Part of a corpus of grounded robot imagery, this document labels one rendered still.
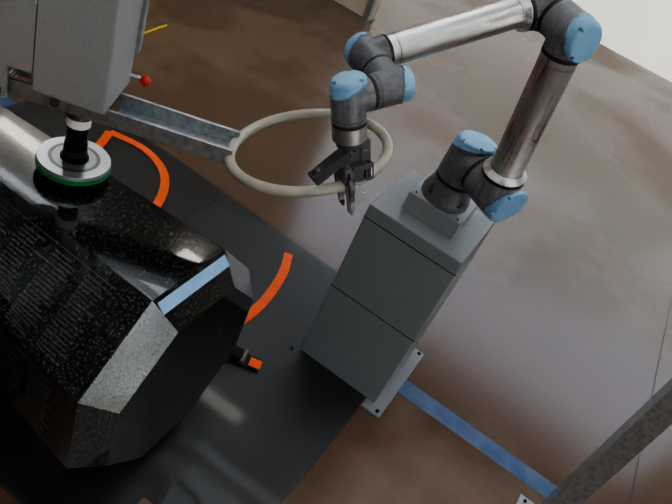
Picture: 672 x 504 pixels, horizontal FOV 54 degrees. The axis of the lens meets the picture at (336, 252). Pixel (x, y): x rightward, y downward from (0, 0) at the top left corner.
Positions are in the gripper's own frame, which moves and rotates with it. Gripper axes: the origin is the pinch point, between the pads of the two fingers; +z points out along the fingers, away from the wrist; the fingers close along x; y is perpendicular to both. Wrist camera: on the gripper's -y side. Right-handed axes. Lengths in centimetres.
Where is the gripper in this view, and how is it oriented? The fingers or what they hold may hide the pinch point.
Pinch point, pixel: (344, 206)
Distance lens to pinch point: 182.3
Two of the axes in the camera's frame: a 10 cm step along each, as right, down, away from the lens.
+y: 9.1, -2.9, 3.1
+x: -4.2, -5.4, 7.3
